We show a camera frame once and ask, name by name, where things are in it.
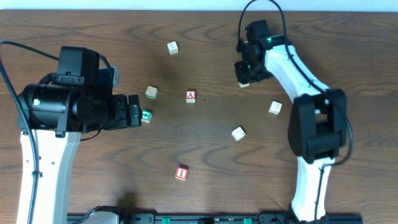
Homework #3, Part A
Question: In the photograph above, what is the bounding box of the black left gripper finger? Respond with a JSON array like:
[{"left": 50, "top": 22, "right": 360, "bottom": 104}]
[
  {"left": 128, "top": 114, "right": 142, "bottom": 127},
  {"left": 128, "top": 95, "right": 141, "bottom": 111}
]

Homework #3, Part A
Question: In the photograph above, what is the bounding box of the blue number 2 wooden block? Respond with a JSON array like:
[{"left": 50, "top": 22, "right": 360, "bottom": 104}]
[{"left": 238, "top": 82, "right": 250, "bottom": 88}]

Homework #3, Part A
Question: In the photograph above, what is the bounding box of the plain engraved wooden block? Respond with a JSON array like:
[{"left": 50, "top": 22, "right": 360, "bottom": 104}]
[{"left": 269, "top": 101, "right": 282, "bottom": 114}]

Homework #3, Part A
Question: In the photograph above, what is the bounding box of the red letter A wooden block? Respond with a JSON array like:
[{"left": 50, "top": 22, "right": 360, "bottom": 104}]
[{"left": 185, "top": 90, "right": 197, "bottom": 103}]

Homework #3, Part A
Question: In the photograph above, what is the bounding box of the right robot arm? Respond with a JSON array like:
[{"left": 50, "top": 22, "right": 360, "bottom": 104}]
[{"left": 234, "top": 35, "right": 353, "bottom": 223}]

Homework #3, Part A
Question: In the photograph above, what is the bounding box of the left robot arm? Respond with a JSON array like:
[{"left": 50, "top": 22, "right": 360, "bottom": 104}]
[{"left": 17, "top": 84, "right": 142, "bottom": 223}]

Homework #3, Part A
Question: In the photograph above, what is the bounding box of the green number 4 wooden block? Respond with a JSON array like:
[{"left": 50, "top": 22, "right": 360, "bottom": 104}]
[{"left": 141, "top": 110, "right": 152, "bottom": 123}]

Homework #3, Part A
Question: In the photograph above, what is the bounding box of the green-edged animal picture wooden block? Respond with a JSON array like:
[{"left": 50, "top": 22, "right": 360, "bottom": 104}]
[{"left": 146, "top": 86, "right": 158, "bottom": 100}]

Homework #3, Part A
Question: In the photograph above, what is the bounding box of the tilted wooden block red dot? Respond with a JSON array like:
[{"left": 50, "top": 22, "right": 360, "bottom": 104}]
[{"left": 231, "top": 127, "right": 246, "bottom": 141}]

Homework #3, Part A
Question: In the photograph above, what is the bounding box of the plain wooden block far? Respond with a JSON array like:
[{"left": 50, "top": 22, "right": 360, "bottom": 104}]
[{"left": 167, "top": 41, "right": 178, "bottom": 55}]

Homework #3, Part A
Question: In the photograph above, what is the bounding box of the red letter I wooden block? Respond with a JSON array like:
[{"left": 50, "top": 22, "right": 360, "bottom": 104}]
[{"left": 175, "top": 167, "right": 188, "bottom": 180}]

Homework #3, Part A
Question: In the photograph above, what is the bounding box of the black right camera cable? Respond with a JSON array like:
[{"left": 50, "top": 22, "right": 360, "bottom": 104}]
[{"left": 236, "top": 0, "right": 355, "bottom": 223}]

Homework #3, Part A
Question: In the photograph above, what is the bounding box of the black camera cable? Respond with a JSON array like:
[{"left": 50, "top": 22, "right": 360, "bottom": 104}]
[
  {"left": 236, "top": 0, "right": 355, "bottom": 223},
  {"left": 0, "top": 39, "right": 60, "bottom": 224}
]

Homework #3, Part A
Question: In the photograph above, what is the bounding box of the black left camera cable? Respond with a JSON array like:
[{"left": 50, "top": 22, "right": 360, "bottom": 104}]
[{"left": 0, "top": 39, "right": 60, "bottom": 224}]

